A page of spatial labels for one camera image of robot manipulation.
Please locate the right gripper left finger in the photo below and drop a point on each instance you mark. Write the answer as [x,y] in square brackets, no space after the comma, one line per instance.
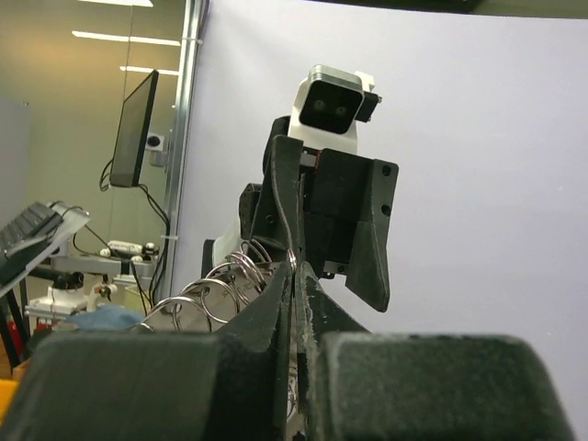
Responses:
[228,385]

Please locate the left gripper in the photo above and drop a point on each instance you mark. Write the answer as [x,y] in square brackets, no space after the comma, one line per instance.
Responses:
[327,208]

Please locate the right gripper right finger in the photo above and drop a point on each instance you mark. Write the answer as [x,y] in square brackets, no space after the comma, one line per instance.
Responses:
[356,385]

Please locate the metal ring key organizer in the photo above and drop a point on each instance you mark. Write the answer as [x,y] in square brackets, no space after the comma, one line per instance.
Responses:
[207,304]

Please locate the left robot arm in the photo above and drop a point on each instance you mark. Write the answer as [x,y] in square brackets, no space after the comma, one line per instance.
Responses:
[229,239]

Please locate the black computer monitor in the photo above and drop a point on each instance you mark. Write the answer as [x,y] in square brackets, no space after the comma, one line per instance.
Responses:
[133,131]

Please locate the black keyboard on stand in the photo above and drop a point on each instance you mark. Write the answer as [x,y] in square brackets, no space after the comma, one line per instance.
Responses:
[33,236]

